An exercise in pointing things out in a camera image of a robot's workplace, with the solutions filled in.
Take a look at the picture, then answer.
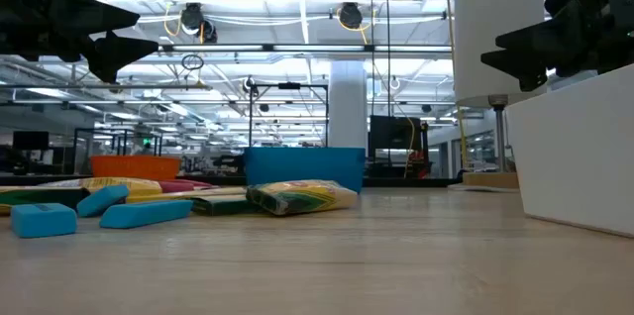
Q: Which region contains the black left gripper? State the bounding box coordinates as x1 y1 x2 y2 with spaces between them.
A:
0 0 160 84

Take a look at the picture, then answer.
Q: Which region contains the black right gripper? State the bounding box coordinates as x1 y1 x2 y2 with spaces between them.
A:
479 0 634 93

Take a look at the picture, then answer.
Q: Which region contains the blue eraser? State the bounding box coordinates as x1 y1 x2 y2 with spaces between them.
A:
76 184 131 219
99 198 194 230
10 202 78 240

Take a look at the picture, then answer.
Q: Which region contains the yellow green crayon box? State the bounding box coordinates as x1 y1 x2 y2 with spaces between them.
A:
38 176 163 197
0 185 91 216
246 178 359 217
126 186 260 218

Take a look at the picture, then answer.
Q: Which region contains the white shade table lamp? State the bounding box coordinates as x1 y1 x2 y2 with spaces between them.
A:
448 0 548 192

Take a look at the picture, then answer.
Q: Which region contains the white plastic tray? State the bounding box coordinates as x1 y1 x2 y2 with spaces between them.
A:
504 62 634 239

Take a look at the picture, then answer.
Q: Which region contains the black monitor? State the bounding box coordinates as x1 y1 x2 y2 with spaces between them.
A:
12 130 51 152

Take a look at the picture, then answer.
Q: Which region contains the orange plastic basket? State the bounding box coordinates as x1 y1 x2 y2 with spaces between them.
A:
89 155 182 181

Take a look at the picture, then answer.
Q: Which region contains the black cabinet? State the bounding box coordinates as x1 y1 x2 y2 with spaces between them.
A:
368 114 428 178

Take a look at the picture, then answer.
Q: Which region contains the white pillar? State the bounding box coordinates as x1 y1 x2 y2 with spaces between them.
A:
328 59 369 150

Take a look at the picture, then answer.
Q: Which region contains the blue plastic bin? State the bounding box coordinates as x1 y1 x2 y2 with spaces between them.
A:
243 146 367 194

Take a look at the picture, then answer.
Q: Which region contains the black ceiling cable reel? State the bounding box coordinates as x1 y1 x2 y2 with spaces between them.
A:
337 1 365 31
179 1 219 45

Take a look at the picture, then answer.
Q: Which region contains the black gantry frame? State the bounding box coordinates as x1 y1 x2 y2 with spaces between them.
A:
247 81 330 149

